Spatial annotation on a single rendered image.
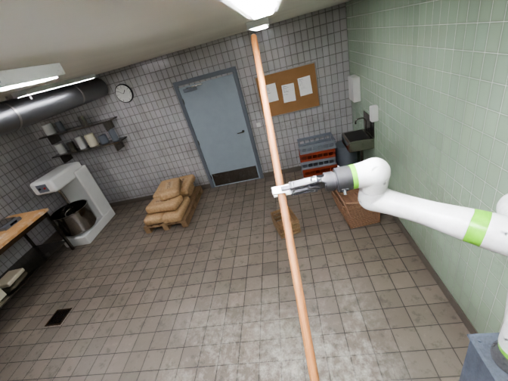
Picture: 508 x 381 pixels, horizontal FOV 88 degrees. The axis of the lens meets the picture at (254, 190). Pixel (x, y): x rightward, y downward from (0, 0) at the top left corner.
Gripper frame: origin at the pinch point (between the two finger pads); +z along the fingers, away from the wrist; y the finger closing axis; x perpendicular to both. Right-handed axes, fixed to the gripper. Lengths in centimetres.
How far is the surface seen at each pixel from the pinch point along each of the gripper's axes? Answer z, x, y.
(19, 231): 409, 88, 216
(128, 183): 344, 208, 375
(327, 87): -92, 265, 300
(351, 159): -108, 145, 348
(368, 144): -118, 132, 271
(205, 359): 110, -94, 177
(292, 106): -27, 253, 311
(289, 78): -30, 284, 277
